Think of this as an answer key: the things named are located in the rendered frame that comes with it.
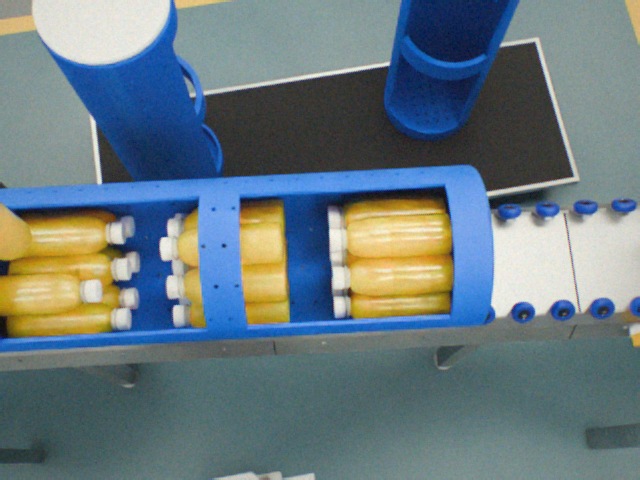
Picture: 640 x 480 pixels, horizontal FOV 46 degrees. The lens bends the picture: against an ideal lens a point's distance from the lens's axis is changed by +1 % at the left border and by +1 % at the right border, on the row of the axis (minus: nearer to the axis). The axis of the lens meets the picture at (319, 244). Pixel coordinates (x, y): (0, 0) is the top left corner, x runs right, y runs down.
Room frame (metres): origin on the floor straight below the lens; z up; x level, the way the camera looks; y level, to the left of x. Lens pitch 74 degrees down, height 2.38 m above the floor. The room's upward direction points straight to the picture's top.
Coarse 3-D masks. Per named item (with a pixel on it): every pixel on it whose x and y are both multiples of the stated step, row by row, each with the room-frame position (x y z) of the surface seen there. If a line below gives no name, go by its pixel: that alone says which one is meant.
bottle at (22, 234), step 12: (0, 204) 0.35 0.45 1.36; (0, 216) 0.33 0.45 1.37; (12, 216) 0.35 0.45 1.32; (0, 228) 0.32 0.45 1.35; (12, 228) 0.33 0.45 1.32; (24, 228) 0.34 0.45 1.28; (0, 240) 0.31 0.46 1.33; (12, 240) 0.31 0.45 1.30; (24, 240) 0.32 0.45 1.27; (0, 252) 0.30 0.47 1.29; (12, 252) 0.30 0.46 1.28; (24, 252) 0.31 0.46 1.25
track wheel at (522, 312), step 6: (516, 306) 0.28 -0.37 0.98; (522, 306) 0.28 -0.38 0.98; (528, 306) 0.28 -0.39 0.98; (516, 312) 0.27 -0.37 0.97; (522, 312) 0.27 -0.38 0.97; (528, 312) 0.27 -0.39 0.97; (534, 312) 0.27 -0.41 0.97; (516, 318) 0.26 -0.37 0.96; (522, 318) 0.26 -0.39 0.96; (528, 318) 0.26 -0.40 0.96
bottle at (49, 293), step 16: (0, 288) 0.28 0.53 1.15; (16, 288) 0.28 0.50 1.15; (32, 288) 0.28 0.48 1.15; (48, 288) 0.28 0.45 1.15; (64, 288) 0.28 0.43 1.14; (80, 288) 0.28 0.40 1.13; (0, 304) 0.25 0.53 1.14; (16, 304) 0.25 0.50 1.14; (32, 304) 0.25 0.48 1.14; (48, 304) 0.25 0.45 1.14; (64, 304) 0.25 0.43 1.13; (80, 304) 0.26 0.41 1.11
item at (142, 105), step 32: (160, 32) 0.84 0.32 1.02; (64, 64) 0.78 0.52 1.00; (128, 64) 0.77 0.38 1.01; (160, 64) 0.81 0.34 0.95; (96, 96) 0.76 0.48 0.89; (128, 96) 0.76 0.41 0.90; (160, 96) 0.79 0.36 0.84; (128, 128) 0.76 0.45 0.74; (160, 128) 0.77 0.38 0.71; (192, 128) 0.82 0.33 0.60; (128, 160) 0.77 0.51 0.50; (160, 160) 0.76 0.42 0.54; (192, 160) 0.79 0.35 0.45
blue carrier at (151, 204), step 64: (0, 192) 0.44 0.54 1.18; (64, 192) 0.43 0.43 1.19; (128, 192) 0.43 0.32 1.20; (192, 192) 0.43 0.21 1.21; (256, 192) 0.42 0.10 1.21; (320, 192) 0.43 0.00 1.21; (384, 192) 0.49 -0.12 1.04; (448, 192) 0.42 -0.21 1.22; (320, 256) 0.38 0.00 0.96; (0, 320) 0.25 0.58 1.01; (320, 320) 0.25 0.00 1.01; (384, 320) 0.23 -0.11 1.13; (448, 320) 0.23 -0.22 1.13
